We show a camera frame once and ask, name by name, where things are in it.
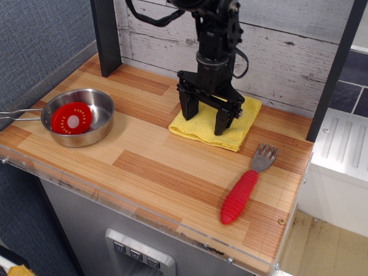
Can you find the grey toy fridge cabinet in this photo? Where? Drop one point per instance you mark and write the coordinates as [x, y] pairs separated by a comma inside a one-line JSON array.
[[85, 221]]

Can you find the white toy drainboard unit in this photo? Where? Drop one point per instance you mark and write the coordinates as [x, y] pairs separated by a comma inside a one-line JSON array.
[[335, 183]]

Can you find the red toy tomato slice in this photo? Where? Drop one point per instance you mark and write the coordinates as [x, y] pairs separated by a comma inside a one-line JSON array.
[[72, 119]]

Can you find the red handled metal fork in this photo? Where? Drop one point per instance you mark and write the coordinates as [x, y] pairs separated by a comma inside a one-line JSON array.
[[237, 199]]

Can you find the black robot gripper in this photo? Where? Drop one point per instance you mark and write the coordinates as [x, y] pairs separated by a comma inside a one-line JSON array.
[[212, 85]]

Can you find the stainless steel pan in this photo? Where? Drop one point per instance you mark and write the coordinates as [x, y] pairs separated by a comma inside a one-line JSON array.
[[38, 120]]

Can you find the dark right frame post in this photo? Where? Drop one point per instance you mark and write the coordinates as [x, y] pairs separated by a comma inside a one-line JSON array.
[[345, 44]]

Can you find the silver dispenser button panel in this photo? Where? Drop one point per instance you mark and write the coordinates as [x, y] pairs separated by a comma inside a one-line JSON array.
[[132, 257]]

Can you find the yellow object bottom left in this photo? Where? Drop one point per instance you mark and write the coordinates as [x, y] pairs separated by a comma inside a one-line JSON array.
[[20, 271]]

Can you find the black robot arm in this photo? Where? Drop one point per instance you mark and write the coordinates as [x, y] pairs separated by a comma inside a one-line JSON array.
[[218, 33]]

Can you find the dark left frame post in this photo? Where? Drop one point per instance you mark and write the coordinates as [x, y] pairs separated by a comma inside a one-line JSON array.
[[106, 34]]

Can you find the dark frame post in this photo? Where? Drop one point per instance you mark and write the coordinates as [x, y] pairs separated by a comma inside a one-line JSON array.
[[345, 44], [106, 34]]

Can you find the clear acrylic edge guard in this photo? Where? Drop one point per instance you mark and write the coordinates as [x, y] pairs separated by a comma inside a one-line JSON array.
[[144, 213]]

